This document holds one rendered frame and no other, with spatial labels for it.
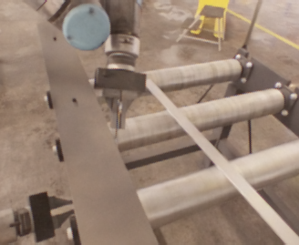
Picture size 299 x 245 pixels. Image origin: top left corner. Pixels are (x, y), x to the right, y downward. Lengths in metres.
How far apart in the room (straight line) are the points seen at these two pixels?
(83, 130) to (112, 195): 0.15
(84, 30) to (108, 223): 0.34
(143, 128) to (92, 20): 0.46
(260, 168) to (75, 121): 0.57
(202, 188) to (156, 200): 0.14
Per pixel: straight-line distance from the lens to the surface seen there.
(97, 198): 0.37
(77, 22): 0.51
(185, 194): 0.70
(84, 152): 0.43
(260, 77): 1.40
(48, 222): 0.81
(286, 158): 0.91
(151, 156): 1.53
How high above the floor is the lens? 1.48
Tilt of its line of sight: 41 degrees down
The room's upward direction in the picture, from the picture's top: 5 degrees clockwise
